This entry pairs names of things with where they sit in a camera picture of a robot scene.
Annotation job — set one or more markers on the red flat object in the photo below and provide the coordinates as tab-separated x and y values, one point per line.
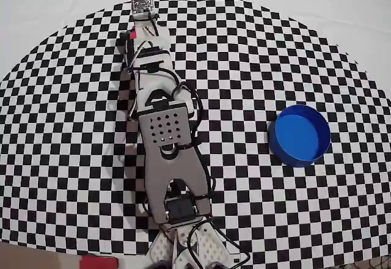
99	262

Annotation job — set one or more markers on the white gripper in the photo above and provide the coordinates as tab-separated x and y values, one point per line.
151	52

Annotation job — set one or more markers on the black white checkered cloth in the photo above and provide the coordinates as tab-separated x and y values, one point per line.
275	52

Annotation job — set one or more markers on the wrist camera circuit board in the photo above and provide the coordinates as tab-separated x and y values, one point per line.
142	3

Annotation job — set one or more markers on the blue round box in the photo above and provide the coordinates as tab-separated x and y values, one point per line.
299	136

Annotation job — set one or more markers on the brown cardboard sheet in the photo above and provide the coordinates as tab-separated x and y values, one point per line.
36	256

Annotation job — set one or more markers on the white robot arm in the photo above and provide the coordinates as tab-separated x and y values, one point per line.
174	171

